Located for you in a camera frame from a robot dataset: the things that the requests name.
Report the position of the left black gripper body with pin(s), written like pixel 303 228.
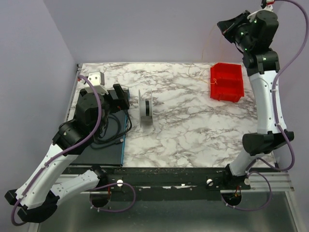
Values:
pixel 115 97

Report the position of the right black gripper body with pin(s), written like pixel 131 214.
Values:
pixel 231 30

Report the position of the white cable spool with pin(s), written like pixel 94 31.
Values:
pixel 146 117

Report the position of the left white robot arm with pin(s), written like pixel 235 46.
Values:
pixel 39 197

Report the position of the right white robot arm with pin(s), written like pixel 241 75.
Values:
pixel 253 34

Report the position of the red plastic bin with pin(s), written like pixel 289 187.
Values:
pixel 226 82

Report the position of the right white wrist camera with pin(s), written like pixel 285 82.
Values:
pixel 266 5

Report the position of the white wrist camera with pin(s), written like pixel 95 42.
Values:
pixel 266 5
pixel 97 79

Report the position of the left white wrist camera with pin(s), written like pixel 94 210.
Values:
pixel 97 79

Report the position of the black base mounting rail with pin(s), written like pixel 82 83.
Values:
pixel 132 184

